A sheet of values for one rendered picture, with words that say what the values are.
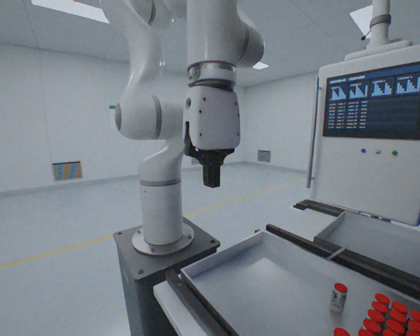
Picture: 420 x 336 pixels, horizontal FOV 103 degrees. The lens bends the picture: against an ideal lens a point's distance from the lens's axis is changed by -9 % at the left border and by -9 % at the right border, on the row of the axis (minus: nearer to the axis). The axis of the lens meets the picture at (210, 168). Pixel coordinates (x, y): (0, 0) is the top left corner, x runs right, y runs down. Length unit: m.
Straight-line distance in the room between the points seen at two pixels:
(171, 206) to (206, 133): 0.29
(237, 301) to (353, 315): 0.20
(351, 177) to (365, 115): 0.30
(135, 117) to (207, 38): 0.24
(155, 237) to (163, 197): 0.12
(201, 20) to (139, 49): 0.30
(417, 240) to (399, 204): 0.36
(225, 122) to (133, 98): 0.25
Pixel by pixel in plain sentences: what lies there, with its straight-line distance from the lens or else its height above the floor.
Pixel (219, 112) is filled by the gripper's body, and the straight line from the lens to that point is 0.32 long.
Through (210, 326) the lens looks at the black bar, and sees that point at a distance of 0.35.
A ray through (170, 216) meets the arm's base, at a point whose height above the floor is 0.96.
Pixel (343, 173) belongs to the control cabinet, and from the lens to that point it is 1.16.
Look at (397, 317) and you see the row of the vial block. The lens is 0.42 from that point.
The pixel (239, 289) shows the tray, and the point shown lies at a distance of 0.43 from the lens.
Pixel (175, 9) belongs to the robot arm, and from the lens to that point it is 0.48.
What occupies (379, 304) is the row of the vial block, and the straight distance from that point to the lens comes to 0.42.
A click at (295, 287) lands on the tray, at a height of 0.88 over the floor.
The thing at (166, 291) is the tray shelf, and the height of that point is 0.88.
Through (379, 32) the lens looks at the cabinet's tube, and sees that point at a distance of 1.27.
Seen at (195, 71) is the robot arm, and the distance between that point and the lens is 0.32.
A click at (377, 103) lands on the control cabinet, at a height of 1.33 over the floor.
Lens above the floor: 1.18
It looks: 10 degrees down
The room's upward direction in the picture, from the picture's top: straight up
